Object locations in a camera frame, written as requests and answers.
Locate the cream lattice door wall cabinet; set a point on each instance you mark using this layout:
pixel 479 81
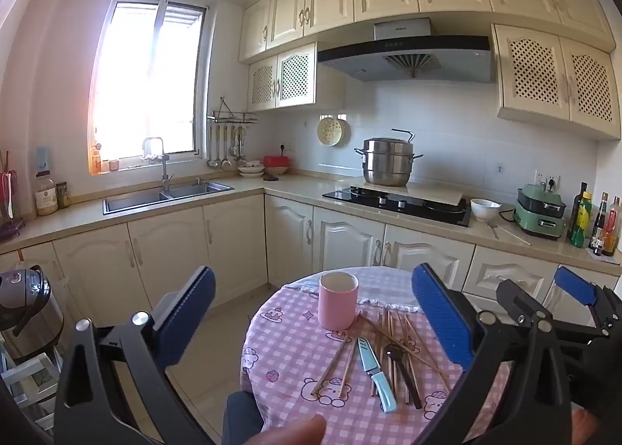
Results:
pixel 294 78
pixel 544 75

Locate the row of hanging ladles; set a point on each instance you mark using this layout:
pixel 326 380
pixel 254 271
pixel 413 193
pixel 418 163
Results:
pixel 226 148

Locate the red-capped sauce bottle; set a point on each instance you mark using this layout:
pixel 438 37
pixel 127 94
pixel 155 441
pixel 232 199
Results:
pixel 613 231

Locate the kitchen window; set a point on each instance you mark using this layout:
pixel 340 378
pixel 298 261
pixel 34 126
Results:
pixel 146 85

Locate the silver black electric cooker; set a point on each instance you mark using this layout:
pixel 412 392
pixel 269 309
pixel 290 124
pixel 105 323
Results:
pixel 29 309

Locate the wall utensil rack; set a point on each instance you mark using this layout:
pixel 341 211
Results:
pixel 233 118

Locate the steel steamer pot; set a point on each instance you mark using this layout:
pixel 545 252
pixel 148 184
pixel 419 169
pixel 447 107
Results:
pixel 388 163

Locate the person's right hand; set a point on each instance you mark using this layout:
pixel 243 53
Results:
pixel 583 429

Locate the dark blue cloth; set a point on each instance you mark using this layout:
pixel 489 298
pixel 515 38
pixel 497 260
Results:
pixel 240 420

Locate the pink checked tablecloth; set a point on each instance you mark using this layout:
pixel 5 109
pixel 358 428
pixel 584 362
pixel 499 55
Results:
pixel 291 367

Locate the pale wooden stick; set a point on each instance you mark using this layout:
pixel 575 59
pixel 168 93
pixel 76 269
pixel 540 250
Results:
pixel 515 234

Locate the bunch of wooden chopsticks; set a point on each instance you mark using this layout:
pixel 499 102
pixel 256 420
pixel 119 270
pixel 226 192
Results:
pixel 388 328

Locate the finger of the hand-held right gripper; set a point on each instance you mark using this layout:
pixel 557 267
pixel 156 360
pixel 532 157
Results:
pixel 576 285
pixel 517 301

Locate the white bowl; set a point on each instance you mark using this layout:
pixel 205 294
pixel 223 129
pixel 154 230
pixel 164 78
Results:
pixel 485 211

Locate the orange bottle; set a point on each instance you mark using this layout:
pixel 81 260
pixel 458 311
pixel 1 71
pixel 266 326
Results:
pixel 96 163

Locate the red container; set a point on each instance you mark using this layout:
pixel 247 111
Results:
pixel 277 163

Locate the countertop utensil stand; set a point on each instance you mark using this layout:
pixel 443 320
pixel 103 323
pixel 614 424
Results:
pixel 8 202

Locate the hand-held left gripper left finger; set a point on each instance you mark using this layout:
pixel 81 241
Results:
pixel 189 313

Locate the small dark green jar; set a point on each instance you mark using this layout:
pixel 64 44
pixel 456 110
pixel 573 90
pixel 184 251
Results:
pixel 62 196

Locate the yellow round perforated plate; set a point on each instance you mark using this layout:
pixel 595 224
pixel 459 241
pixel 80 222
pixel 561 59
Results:
pixel 333 131

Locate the green electric cooker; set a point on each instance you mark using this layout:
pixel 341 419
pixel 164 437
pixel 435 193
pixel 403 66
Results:
pixel 542 214

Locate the light blue wall holder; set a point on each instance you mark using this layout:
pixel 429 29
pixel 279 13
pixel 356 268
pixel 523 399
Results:
pixel 43 158

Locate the small pink cup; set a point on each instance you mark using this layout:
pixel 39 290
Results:
pixel 113 165

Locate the beige kitchen countertop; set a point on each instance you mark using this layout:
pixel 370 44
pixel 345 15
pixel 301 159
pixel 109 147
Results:
pixel 301 183

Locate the jar with white lid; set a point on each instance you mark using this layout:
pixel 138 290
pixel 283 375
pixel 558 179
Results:
pixel 46 197

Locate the stack of white dishes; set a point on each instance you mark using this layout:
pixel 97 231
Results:
pixel 251 170

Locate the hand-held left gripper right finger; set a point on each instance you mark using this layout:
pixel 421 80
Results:
pixel 440 318

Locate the steel double sink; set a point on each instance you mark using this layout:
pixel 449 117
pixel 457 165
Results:
pixel 146 199

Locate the white double wall socket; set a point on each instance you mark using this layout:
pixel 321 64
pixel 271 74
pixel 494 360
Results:
pixel 548 180

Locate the dark metal fork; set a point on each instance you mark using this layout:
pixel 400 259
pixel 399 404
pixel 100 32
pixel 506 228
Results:
pixel 408 382

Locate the grey range hood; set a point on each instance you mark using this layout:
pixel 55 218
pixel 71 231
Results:
pixel 413 58

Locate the person's left hand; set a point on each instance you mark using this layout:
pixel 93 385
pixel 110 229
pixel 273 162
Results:
pixel 296 433

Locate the chrome faucet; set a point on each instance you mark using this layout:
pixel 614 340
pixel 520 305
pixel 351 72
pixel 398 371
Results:
pixel 165 168

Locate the wall socket with plug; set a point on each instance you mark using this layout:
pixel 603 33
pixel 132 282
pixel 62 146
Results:
pixel 286 148

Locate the black glass gas stove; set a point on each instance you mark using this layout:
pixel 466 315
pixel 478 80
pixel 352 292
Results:
pixel 403 206

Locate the white metal shelf rack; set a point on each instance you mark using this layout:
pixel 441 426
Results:
pixel 34 382

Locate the dark glass oil bottle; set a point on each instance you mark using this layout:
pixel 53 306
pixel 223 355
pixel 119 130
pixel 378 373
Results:
pixel 576 202

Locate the small black scrubber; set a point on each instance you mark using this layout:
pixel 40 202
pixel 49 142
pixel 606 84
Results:
pixel 270 177

